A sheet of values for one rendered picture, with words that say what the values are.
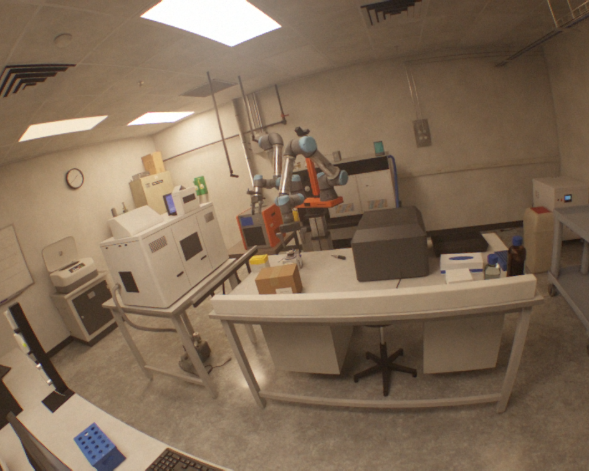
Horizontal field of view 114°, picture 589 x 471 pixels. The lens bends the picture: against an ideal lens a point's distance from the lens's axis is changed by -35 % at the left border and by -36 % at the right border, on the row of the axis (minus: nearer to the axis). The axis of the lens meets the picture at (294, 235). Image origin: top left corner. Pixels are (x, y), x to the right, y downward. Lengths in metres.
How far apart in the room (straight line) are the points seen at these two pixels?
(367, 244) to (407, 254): 0.23
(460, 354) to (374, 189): 2.13
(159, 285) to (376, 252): 1.39
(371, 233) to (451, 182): 3.13
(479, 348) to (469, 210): 3.09
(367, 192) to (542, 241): 2.10
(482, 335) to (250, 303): 1.38
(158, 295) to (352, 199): 2.38
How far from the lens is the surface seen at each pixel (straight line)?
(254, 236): 3.33
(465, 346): 1.96
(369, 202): 3.46
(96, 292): 4.42
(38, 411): 1.81
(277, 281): 1.63
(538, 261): 3.63
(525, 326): 1.63
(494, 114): 4.74
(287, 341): 2.07
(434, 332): 1.85
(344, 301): 1.40
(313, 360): 2.12
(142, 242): 1.97
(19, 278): 4.68
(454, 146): 4.57
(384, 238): 1.59
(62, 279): 4.27
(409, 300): 1.37
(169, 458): 1.08
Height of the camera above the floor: 1.70
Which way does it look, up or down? 16 degrees down
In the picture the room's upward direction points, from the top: 13 degrees counter-clockwise
